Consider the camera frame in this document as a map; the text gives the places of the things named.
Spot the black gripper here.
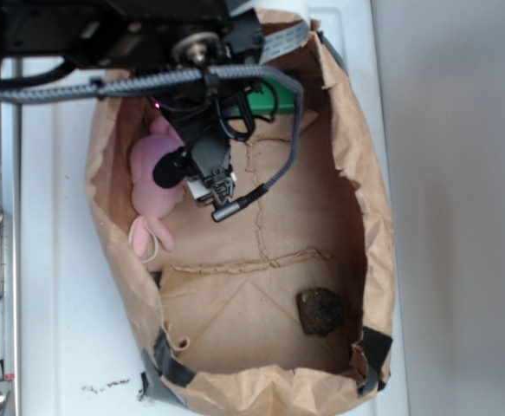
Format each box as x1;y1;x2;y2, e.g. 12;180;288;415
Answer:
104;0;265;144

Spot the pink plush bunny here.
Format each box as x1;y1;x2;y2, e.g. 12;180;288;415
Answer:
129;116;185;263

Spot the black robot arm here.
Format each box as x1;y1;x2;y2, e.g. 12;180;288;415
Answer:
0;1;265;141

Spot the green rectangular block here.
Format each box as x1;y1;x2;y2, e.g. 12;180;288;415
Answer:
245;79;295;120

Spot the black foam microphone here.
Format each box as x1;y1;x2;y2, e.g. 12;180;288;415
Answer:
152;146;187;189

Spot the brown paper bag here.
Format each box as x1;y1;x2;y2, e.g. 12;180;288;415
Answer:
86;28;396;415

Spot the dark brown rock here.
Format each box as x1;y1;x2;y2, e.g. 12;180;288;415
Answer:
295;287;344;337

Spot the grey braided cable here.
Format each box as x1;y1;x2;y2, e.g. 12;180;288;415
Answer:
0;63;305;224

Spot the white ribbon cable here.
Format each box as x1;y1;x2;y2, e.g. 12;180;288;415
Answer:
262;19;312;62

